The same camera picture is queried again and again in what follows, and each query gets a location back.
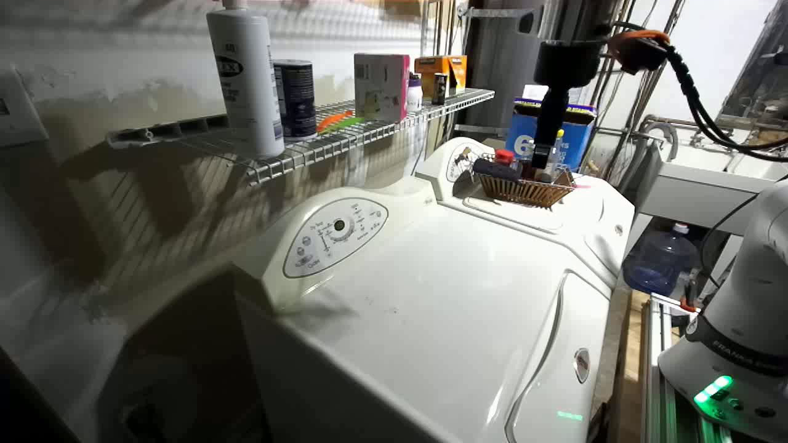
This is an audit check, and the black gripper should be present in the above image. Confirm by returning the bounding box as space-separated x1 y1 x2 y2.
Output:
530 34 613 179

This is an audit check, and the white dryer machine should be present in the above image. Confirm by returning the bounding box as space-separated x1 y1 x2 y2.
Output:
414 133 640 288

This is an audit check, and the white washing machine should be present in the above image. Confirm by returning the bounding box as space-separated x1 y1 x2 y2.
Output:
232 176 628 443

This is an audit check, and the blue cardboard box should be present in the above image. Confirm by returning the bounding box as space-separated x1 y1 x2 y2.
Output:
503 97 601 176

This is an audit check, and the red capped bottle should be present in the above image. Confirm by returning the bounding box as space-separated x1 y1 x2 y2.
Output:
489 146 519 172

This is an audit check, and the brown wicker basket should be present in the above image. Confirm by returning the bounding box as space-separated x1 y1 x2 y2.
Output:
473 167 579 209

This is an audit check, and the small dark bottle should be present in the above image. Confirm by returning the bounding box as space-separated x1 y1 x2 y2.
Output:
429 72 452 108

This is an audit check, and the orange box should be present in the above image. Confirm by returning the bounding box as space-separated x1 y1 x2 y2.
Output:
410 54 469 108

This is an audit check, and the grey metal box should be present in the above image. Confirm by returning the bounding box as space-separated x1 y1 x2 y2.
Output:
636 161 776 236

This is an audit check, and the blue water jug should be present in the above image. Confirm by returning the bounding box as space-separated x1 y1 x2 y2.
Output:
621 223 701 298

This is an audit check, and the pink and green box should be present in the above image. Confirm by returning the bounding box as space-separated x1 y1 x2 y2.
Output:
351 53 414 129

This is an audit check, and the green and orange item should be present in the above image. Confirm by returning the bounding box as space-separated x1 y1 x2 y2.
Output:
314 108 370 138

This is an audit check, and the round dial with display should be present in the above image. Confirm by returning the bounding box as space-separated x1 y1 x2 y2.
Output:
317 215 360 246

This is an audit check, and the oval washer control panel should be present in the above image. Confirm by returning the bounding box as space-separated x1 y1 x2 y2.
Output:
280 195 390 280

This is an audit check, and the wooden plank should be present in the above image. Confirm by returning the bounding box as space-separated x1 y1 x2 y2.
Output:
608 287 652 443

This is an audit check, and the dark detergent box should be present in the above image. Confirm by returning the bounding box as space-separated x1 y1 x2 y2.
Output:
271 56 320 141

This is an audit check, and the tall white cylinder bottle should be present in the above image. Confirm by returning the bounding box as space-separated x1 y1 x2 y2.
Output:
203 8 288 162

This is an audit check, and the orange cable wrap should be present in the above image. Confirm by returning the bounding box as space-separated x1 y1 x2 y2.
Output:
608 27 674 76

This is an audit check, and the black cable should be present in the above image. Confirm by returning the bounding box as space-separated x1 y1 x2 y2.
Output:
661 44 788 165

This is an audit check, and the white wire shelf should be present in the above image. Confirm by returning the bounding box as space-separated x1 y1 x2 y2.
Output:
105 85 499 192

